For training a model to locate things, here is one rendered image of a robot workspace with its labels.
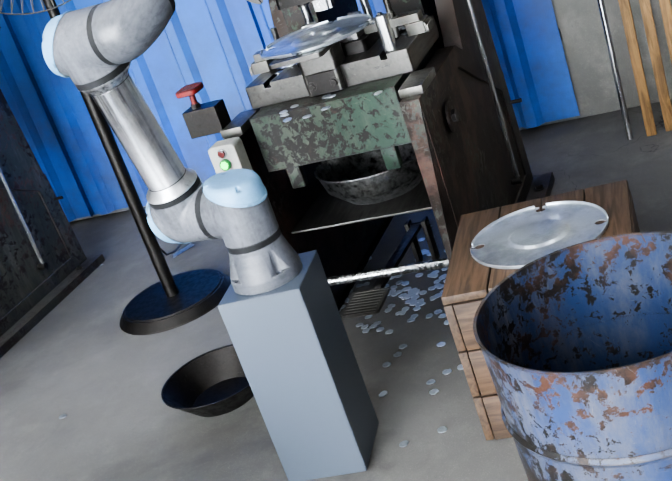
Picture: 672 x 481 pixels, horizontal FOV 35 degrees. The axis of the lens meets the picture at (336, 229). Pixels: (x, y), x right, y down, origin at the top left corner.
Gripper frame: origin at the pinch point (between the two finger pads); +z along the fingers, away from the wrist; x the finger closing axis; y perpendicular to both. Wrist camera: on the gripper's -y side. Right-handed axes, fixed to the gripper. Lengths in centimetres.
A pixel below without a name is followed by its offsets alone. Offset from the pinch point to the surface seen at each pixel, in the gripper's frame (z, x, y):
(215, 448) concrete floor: 72, -78, 5
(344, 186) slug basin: 55, -8, -10
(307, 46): 17.7, 4.0, -2.8
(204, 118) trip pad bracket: 19.4, -22.4, -22.2
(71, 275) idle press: 72, -70, -157
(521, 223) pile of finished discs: 62, 0, 50
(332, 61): 24.7, 6.8, -2.4
